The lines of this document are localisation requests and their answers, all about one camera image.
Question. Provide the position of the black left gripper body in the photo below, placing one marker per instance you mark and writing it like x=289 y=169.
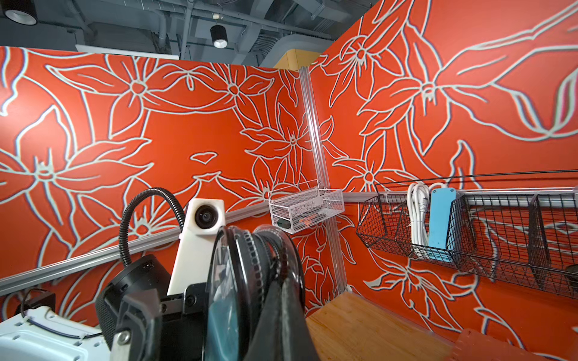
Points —
x=135 y=311

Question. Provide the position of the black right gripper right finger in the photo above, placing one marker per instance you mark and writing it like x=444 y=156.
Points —
x=296 y=341

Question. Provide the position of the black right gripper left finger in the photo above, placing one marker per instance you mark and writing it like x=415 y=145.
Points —
x=266 y=343

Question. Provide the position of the green charger plug front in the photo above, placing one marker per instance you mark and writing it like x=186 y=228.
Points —
x=222 y=341

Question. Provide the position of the black round zip pouch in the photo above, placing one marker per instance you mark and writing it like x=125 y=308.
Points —
x=248 y=263

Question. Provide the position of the green screwdriver in box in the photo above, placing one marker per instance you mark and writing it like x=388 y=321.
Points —
x=286 y=224

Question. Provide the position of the orange plastic tool case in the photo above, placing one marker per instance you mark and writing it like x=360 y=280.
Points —
x=472 y=345

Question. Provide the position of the blue power strip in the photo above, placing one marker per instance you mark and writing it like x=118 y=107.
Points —
x=440 y=209

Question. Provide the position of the black round item in basket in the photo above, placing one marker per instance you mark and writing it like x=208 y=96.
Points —
x=571 y=274

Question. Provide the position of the ceiling spot lamp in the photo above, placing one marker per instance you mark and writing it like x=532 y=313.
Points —
x=219 y=36

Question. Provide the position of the ceiling spot lamp corner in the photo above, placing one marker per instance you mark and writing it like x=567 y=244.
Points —
x=22 y=12

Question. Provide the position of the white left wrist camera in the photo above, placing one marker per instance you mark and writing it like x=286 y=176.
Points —
x=203 y=219

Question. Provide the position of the aluminium frame post left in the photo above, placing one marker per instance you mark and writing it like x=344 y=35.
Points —
x=321 y=169

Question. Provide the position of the clear acrylic wall box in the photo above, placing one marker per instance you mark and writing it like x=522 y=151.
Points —
x=305 y=203

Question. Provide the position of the black wire wall basket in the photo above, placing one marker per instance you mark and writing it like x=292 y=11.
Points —
x=522 y=230

